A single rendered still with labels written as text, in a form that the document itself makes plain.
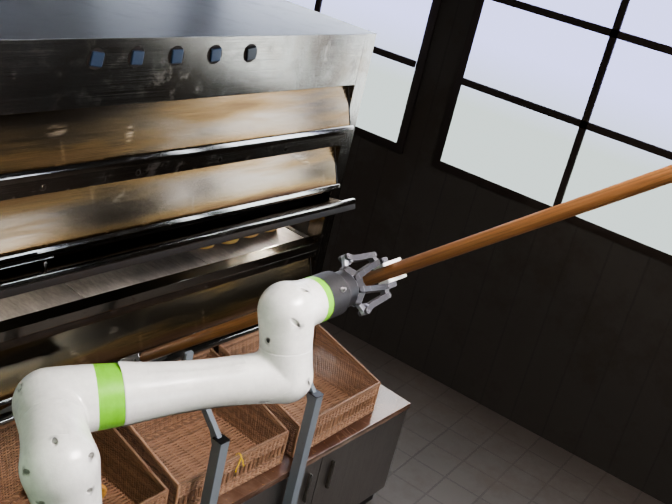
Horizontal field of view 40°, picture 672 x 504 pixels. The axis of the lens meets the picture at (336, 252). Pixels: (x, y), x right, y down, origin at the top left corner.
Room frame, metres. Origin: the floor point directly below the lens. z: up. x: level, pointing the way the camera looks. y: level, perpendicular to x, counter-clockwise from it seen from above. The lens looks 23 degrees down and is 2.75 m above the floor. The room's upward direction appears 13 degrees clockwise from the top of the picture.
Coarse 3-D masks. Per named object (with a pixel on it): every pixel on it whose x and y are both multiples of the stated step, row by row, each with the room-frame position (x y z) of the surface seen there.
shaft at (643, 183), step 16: (640, 176) 1.56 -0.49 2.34; (656, 176) 1.54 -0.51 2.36; (592, 192) 1.61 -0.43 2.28; (608, 192) 1.58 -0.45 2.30; (624, 192) 1.57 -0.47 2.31; (640, 192) 1.56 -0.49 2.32; (560, 208) 1.62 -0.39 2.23; (576, 208) 1.60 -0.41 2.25; (592, 208) 1.60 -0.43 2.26; (512, 224) 1.67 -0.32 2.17; (528, 224) 1.65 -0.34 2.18; (544, 224) 1.64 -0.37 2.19; (464, 240) 1.72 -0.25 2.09; (480, 240) 1.69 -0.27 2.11; (496, 240) 1.68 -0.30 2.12; (416, 256) 1.77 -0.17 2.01; (432, 256) 1.74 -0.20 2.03; (448, 256) 1.73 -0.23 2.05; (368, 272) 1.83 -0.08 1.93; (384, 272) 1.80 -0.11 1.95; (400, 272) 1.78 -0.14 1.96; (240, 320) 2.00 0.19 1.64; (256, 320) 1.97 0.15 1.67; (192, 336) 2.08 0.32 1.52; (208, 336) 2.05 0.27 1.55; (144, 352) 2.17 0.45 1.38; (160, 352) 2.13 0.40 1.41
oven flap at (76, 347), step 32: (224, 288) 3.26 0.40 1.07; (256, 288) 3.40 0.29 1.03; (128, 320) 2.85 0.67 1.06; (160, 320) 2.97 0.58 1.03; (192, 320) 3.09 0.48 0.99; (224, 320) 3.22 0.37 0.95; (0, 352) 2.44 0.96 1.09; (32, 352) 2.53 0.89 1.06; (64, 352) 2.62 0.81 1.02; (96, 352) 2.72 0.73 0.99; (128, 352) 2.82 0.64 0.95; (0, 384) 2.41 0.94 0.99
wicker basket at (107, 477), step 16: (0, 432) 2.38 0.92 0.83; (16, 432) 2.43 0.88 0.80; (96, 432) 2.60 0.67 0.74; (112, 432) 2.56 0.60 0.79; (112, 448) 2.56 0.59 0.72; (128, 448) 2.52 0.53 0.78; (0, 464) 2.36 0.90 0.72; (16, 464) 2.40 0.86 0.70; (112, 464) 2.56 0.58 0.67; (128, 464) 2.51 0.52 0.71; (144, 464) 2.47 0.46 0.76; (0, 480) 2.35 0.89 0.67; (16, 480) 2.39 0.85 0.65; (112, 480) 2.55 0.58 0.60; (128, 480) 2.51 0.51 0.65; (144, 480) 2.47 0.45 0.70; (160, 480) 2.44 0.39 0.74; (0, 496) 2.33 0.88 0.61; (16, 496) 2.38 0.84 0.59; (112, 496) 2.49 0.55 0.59; (128, 496) 2.50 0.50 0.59; (144, 496) 2.47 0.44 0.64; (160, 496) 2.39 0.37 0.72
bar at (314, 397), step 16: (224, 336) 2.71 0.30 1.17; (240, 336) 2.77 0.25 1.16; (176, 352) 2.54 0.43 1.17; (192, 352) 2.57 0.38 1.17; (320, 400) 2.84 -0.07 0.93; (0, 416) 2.02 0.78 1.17; (208, 416) 2.48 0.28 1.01; (304, 416) 2.84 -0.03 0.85; (304, 432) 2.83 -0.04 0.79; (224, 448) 2.44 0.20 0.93; (304, 448) 2.82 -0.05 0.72; (208, 464) 2.44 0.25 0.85; (224, 464) 2.45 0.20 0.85; (304, 464) 2.84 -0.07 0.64; (208, 480) 2.43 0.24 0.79; (288, 480) 2.84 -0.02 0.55; (208, 496) 2.43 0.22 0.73; (288, 496) 2.83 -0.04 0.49
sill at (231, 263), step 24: (312, 240) 3.68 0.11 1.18; (216, 264) 3.23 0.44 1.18; (240, 264) 3.28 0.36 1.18; (264, 264) 3.40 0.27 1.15; (120, 288) 2.86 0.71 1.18; (144, 288) 2.90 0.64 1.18; (168, 288) 2.97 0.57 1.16; (48, 312) 2.59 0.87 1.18; (72, 312) 2.63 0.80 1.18; (96, 312) 2.71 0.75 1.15; (0, 336) 2.41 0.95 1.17
